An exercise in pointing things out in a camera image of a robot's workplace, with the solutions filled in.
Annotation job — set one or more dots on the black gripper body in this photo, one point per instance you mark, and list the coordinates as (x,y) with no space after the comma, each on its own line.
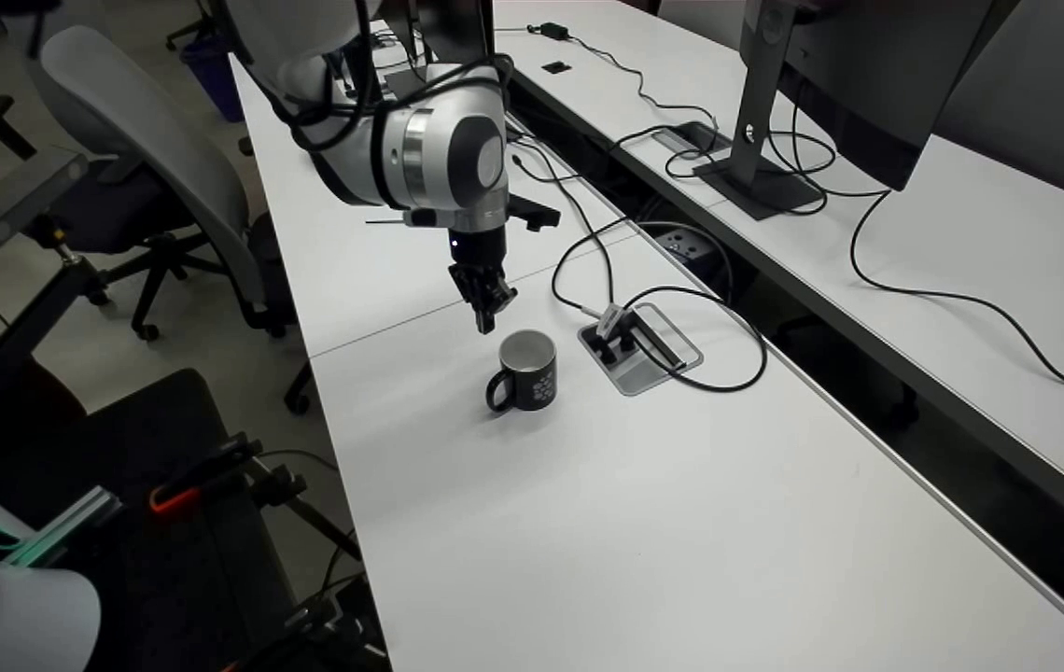
(478,260)

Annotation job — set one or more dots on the black mug with white print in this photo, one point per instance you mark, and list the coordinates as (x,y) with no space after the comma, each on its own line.
(532,379)

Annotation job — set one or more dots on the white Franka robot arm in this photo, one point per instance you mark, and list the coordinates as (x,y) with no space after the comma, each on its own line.
(432,152)

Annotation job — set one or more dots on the silver table outlet box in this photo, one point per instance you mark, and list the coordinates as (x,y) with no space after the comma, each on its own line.
(645,373)

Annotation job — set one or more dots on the black power strip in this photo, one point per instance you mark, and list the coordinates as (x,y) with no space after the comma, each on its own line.
(683,245)

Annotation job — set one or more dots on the small black chip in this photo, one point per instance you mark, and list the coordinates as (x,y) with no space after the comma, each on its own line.
(557,63)

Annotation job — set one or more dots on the flat black desk box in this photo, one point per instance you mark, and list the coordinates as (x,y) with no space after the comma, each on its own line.
(690,135)

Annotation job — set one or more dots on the black monitor stand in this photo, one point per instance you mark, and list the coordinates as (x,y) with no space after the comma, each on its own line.
(761,112)

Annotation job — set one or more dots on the blue bin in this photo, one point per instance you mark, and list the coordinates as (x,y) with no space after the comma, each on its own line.
(212,79)

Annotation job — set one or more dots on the grey office chair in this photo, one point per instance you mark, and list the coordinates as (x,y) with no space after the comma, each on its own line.
(158,135)

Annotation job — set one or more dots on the orange and black clamp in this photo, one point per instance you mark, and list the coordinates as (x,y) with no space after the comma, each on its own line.
(178,499)

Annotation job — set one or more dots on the black fabric chair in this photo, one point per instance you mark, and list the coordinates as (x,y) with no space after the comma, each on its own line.
(120,414)

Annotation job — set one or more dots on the black monitor screen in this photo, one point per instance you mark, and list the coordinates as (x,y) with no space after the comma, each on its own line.
(880,86)
(1054,86)

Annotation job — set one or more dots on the pale aluminium bar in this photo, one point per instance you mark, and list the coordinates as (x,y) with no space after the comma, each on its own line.
(64,524)

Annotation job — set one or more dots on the white rounded cover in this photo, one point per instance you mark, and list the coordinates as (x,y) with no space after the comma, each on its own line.
(33,622)

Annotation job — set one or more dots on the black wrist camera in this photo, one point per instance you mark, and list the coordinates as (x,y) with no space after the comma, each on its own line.
(532,210)

